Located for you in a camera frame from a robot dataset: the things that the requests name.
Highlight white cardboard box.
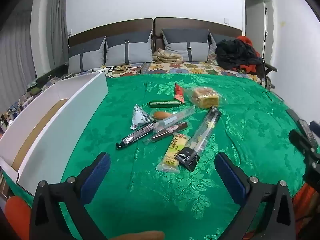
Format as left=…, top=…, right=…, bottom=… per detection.
left=0, top=71, right=108, bottom=197

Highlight bread slices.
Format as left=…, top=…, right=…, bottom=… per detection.
left=186, top=87, right=222, bottom=109

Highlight row of bottles and jars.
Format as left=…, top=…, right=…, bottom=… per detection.
left=0, top=94, right=34, bottom=135

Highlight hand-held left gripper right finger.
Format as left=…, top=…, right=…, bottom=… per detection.
left=214, top=152, right=297, bottom=240

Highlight white door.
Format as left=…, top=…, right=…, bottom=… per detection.
left=242, top=0, right=273, bottom=63

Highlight green patterned blanket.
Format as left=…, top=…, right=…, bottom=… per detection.
left=59, top=74, right=308, bottom=240

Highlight white triangular snack packet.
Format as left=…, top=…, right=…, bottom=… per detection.
left=130, top=104, right=157, bottom=130

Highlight red snack packet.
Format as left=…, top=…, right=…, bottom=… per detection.
left=174, top=83, right=185, bottom=104

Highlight clear sausage bun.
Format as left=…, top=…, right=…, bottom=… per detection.
left=150, top=110, right=175, bottom=120

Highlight dark brown snack bar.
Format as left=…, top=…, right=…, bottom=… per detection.
left=143, top=122, right=188, bottom=145

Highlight person's left hand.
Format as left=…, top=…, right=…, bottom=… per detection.
left=110, top=231, right=165, bottom=240

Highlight beige folded cloth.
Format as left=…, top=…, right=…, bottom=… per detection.
left=152, top=49, right=183, bottom=64

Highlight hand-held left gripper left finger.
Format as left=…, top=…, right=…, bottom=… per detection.
left=29, top=152, right=111, bottom=240

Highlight dark green bag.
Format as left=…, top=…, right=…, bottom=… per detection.
left=27, top=70, right=68, bottom=90

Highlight orange cloth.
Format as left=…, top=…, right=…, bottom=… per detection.
left=5, top=197, right=32, bottom=240
left=291, top=184, right=320, bottom=230

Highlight clear snack stick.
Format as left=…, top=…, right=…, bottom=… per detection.
left=152, top=105, right=195, bottom=133

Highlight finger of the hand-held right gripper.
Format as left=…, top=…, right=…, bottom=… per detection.
left=297, top=120, right=319, bottom=147
left=289, top=129, right=320, bottom=160

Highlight yellow snack packet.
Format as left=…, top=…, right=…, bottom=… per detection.
left=156, top=132, right=190, bottom=173

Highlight black clothes pile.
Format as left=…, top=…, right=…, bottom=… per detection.
left=215, top=39, right=263, bottom=70

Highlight long clear black-ended packet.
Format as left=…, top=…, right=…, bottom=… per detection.
left=175, top=106, right=222, bottom=172

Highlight white power strip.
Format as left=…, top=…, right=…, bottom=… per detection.
left=87, top=66, right=109, bottom=73

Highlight green sausage stick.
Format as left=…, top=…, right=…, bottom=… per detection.
left=149, top=100, right=181, bottom=108

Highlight black and white sausage stick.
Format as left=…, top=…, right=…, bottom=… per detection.
left=115, top=122, right=155, bottom=150

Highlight dark chair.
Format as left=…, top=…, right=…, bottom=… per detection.
left=260, top=57, right=277, bottom=89

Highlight red garment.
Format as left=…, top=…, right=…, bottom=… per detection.
left=236, top=35, right=262, bottom=74

